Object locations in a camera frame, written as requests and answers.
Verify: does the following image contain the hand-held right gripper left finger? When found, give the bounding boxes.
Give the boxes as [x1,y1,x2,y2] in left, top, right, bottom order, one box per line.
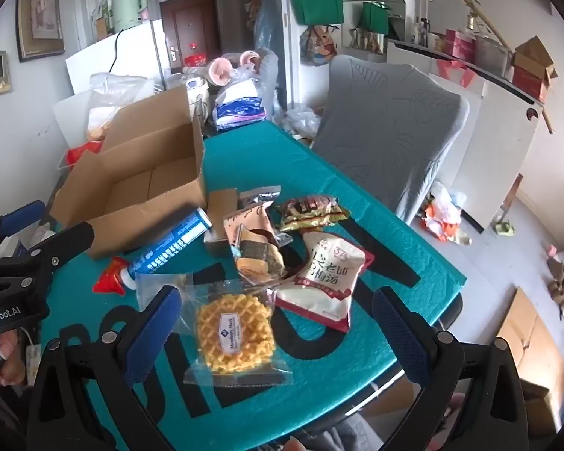
[26,286,183,451]

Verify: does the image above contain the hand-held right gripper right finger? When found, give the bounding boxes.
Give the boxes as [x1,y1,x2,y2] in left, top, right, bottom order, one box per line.
[372,286,541,451]

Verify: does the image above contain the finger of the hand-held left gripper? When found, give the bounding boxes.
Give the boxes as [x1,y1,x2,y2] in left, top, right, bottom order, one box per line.
[0,200,48,264]
[0,222,97,288]

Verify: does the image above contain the clear waffle packet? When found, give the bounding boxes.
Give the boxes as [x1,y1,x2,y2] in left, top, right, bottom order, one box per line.
[136,275,294,388]

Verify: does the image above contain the blue cookie tube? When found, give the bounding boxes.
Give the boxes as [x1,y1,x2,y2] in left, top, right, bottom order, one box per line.
[127,207,213,288]

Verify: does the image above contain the brown cardboard box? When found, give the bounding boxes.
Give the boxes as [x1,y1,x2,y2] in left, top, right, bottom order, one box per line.
[49,85,208,259]

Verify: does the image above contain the white and red pouch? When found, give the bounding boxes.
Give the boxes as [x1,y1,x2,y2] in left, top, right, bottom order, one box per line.
[275,230,376,334]

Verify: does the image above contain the small kraft paper box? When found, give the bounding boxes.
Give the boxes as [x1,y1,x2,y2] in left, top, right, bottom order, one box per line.
[203,189,240,257]

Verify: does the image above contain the sandwich snack clear packet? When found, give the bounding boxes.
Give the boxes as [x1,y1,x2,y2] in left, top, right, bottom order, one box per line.
[223,201,293,287]

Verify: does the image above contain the brown cereal packet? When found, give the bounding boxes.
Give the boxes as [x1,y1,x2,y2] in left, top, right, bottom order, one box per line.
[277,195,351,233]

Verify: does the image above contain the person's left hand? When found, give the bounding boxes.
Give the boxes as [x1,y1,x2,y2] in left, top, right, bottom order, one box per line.
[0,330,35,392]

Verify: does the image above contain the small red snack packet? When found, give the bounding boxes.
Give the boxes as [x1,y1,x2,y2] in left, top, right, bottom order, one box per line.
[93,256,133,296]

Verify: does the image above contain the red plastic package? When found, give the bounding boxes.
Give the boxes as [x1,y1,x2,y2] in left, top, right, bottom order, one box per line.
[67,143,104,167]

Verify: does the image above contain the crumpled orange white wrapping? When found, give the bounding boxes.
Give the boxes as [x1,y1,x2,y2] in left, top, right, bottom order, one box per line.
[420,181,473,245]

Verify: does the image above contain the flat cardboard sheet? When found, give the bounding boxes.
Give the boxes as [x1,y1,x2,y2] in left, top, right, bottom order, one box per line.
[496,286,564,414]

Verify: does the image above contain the clear plastic bag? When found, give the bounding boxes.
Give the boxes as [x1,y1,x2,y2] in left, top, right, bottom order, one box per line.
[89,73,157,127]

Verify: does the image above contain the white fridge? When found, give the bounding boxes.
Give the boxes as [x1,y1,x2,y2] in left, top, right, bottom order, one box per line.
[66,19,170,104]

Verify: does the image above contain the framed picture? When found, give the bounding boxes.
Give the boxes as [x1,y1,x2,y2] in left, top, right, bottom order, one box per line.
[16,0,65,63]

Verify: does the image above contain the white rice cooker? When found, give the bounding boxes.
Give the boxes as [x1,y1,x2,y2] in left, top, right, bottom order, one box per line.
[181,77,212,118]

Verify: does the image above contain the grey leaf-pattern chair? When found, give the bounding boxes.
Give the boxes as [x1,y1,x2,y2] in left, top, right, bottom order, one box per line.
[311,55,470,224]

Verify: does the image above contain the teal bubble mat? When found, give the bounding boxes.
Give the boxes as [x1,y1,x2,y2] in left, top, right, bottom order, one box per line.
[40,120,468,451]

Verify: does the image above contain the white cabinet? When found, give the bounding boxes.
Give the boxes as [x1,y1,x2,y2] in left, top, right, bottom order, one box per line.
[388,40,543,233]

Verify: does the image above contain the green electric kettle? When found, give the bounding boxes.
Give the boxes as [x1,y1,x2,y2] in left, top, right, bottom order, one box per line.
[110,0,149,31]

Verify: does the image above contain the white plastic floor bag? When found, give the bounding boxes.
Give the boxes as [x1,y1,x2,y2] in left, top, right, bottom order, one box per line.
[282,103,320,139]

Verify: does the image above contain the blue tissue pack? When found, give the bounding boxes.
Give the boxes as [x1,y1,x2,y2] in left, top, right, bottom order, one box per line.
[215,80,268,131]

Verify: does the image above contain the pink plush toy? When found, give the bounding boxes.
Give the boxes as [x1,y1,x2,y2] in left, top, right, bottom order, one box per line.
[209,49,264,88]

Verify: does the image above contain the brown entrance door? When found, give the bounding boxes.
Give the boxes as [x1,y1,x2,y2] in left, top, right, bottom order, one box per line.
[160,0,217,71]

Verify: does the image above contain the red gift boxes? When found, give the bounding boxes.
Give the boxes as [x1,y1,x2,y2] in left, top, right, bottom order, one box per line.
[444,28,478,64]

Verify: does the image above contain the patterned cloth bag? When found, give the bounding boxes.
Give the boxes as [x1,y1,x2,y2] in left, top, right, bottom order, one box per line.
[300,25,341,67]

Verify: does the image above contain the open cardboard box on cabinet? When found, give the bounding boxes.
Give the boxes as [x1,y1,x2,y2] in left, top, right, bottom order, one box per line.
[512,36,559,101]

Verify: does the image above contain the blue bubble wrap roll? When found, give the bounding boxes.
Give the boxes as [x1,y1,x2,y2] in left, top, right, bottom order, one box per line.
[254,0,287,57]

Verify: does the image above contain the large green tote bag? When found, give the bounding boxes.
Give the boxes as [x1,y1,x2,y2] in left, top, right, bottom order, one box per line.
[290,0,344,25]

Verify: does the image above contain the black kettle cable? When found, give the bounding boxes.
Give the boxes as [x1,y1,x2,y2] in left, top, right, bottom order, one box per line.
[114,28,125,76]

